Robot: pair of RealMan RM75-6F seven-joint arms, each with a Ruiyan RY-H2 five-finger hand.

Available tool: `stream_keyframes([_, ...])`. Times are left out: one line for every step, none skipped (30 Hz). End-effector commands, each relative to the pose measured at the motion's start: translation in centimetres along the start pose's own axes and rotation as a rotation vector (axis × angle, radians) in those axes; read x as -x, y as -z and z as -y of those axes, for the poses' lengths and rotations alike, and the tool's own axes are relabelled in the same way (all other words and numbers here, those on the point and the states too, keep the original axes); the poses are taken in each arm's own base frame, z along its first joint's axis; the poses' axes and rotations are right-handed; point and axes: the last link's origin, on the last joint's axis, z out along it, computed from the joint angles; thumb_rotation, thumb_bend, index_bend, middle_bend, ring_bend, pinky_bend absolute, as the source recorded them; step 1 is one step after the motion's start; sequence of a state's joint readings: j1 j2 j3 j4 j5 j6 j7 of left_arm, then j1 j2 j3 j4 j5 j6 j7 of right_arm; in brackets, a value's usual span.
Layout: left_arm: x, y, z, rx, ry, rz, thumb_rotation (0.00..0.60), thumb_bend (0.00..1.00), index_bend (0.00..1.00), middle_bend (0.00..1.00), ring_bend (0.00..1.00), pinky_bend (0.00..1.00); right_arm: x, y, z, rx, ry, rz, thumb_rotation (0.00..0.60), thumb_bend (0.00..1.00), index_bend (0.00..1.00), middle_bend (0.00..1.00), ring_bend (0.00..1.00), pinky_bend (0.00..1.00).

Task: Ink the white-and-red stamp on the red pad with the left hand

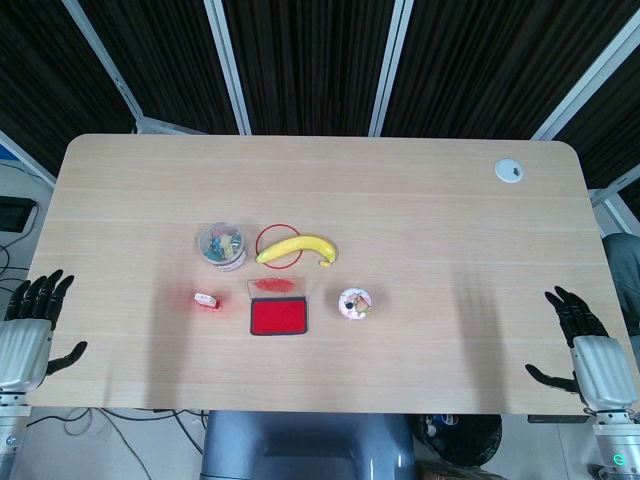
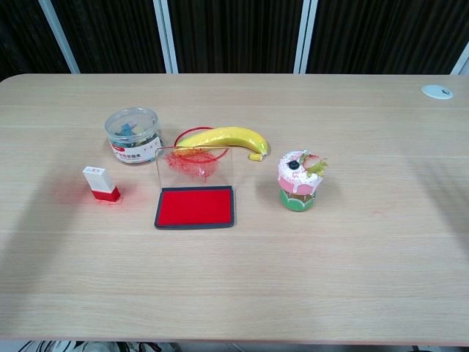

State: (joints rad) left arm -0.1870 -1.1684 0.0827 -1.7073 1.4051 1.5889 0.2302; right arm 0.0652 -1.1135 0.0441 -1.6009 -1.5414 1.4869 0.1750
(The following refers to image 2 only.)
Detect red ink pad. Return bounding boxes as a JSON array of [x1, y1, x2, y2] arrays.
[[153, 144, 237, 230]]

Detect red white stamp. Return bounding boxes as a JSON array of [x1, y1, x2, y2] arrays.
[[81, 165, 122, 202]]

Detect clear jar of binder clips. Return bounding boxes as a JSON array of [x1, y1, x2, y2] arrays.
[[104, 106, 163, 166]]

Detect white table cable grommet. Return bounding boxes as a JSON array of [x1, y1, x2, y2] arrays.
[[420, 84, 454, 100]]

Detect thin red ring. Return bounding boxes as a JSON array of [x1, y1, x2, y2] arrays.
[[174, 126, 224, 164]]

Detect yellow toy banana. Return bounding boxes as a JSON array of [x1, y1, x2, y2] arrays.
[[182, 126, 271, 162]]

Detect pink toy cupcake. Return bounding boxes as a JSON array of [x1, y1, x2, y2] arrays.
[[277, 149, 329, 213]]

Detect white partition post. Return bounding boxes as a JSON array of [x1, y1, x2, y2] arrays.
[[449, 45, 469, 76], [152, 0, 180, 74], [38, 0, 81, 74], [292, 0, 319, 74]]

